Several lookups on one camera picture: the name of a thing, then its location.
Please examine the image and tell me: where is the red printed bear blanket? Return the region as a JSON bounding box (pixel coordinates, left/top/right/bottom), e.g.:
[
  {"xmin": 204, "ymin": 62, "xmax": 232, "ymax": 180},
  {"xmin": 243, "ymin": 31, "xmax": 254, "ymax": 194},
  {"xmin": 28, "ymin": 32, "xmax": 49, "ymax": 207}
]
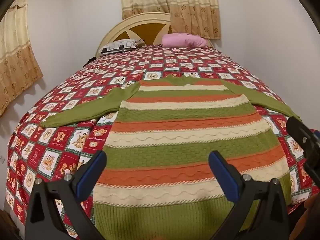
[{"xmin": 5, "ymin": 44, "xmax": 320, "ymax": 240}]

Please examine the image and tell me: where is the striped green orange knit sweater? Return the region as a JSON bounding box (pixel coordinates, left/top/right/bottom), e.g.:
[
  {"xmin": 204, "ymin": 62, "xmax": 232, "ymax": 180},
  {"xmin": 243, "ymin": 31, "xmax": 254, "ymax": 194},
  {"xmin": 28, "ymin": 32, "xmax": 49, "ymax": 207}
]
[{"xmin": 40, "ymin": 74, "xmax": 302, "ymax": 240}]

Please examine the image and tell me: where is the beige side window curtain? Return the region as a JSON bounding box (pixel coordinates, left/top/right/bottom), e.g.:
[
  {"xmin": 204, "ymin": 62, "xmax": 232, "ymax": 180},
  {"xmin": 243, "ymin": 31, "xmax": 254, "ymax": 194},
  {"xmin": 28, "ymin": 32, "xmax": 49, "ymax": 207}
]
[{"xmin": 0, "ymin": 0, "xmax": 43, "ymax": 117}]

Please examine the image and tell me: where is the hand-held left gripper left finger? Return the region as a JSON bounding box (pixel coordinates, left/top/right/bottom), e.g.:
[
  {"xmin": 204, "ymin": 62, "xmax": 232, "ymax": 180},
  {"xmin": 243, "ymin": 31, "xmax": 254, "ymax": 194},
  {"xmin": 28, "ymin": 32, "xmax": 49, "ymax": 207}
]
[{"xmin": 25, "ymin": 150, "xmax": 108, "ymax": 240}]

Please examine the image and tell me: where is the wide beige floral curtain panel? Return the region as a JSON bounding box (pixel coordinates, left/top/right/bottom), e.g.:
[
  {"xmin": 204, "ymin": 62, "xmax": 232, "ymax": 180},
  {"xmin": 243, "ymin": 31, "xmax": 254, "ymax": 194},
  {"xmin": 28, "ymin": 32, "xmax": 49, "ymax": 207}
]
[{"xmin": 169, "ymin": 0, "xmax": 222, "ymax": 40}]

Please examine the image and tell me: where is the pink pillow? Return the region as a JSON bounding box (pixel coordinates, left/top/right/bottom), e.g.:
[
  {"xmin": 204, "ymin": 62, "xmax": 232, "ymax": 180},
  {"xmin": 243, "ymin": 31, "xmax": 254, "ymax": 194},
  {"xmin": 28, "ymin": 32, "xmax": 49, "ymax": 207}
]
[{"xmin": 161, "ymin": 32, "xmax": 208, "ymax": 48}]

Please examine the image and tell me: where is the cream wooden bed headboard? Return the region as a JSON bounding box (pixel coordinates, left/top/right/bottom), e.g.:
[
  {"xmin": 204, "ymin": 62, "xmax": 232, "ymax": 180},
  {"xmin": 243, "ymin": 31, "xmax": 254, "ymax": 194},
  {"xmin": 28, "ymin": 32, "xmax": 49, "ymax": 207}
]
[{"xmin": 94, "ymin": 12, "xmax": 215, "ymax": 58}]

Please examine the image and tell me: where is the grey white patterned pillow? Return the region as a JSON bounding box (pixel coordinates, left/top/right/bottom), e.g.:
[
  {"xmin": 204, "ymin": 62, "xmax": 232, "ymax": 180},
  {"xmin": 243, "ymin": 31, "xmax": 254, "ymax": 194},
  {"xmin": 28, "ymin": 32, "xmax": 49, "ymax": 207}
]
[{"xmin": 98, "ymin": 39, "xmax": 145, "ymax": 55}]

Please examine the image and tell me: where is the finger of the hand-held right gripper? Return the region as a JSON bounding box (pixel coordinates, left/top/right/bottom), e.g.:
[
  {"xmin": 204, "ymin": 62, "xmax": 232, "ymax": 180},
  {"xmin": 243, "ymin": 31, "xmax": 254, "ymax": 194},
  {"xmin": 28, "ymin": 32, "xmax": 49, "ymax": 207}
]
[
  {"xmin": 286, "ymin": 117, "xmax": 320, "ymax": 153},
  {"xmin": 304, "ymin": 142, "xmax": 320, "ymax": 181}
]

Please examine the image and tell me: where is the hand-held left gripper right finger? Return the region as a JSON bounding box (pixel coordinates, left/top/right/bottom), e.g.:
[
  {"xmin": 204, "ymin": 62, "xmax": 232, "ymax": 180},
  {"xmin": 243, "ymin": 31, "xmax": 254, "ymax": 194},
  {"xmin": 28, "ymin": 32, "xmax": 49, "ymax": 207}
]
[{"xmin": 208, "ymin": 150, "xmax": 290, "ymax": 240}]

